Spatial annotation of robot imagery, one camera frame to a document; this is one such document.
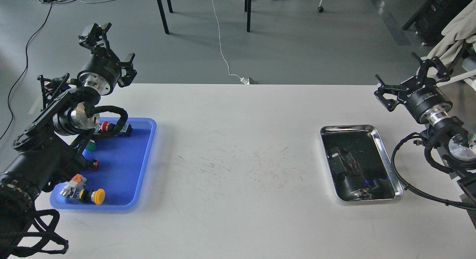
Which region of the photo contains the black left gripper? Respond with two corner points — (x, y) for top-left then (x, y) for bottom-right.
(77, 23), (137, 96)

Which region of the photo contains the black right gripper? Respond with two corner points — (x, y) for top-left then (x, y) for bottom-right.
(374, 52), (453, 124)

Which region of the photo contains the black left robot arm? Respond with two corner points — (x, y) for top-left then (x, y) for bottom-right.
(1, 23), (137, 259)

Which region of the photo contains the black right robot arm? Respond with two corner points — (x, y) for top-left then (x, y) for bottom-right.
(374, 53), (476, 211)

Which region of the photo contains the black cabinet in corner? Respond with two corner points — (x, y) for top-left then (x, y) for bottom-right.
(402, 0), (473, 46)

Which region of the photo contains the black blue contact block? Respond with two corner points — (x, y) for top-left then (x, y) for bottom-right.
(117, 123), (132, 137)

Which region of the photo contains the beige cloth on chair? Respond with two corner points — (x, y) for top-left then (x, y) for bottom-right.
(426, 0), (476, 66)

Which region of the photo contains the black table leg left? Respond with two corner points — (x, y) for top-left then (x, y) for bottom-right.
(156, 0), (174, 35)

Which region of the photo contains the black table leg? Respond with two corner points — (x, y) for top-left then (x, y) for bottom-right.
(244, 0), (252, 32)
(156, 0), (174, 35)

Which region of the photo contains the blue plastic tray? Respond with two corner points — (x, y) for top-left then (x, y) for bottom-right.
(50, 118), (157, 211)

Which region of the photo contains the shiny metal tray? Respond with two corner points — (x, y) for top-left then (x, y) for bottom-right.
(320, 124), (403, 205)

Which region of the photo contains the orange grey terminal block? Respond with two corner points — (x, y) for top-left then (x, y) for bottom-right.
(65, 174), (87, 189)

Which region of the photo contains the black table leg right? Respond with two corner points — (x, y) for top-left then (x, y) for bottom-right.
(244, 0), (252, 32)

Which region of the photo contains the red push button switch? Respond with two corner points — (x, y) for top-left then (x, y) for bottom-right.
(94, 121), (116, 135)

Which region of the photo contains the black cable on floor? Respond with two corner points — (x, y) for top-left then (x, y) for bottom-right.
(0, 2), (53, 140)

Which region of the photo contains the green push button switch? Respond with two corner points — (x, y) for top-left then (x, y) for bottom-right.
(81, 139), (97, 151)

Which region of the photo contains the black switch red tip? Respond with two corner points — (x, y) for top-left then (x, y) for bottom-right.
(86, 159), (100, 171)

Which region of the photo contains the white cable on floor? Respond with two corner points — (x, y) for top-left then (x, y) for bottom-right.
(80, 0), (258, 85)

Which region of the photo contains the yellow push button switch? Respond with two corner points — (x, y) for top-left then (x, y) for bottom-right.
(60, 188), (106, 205)

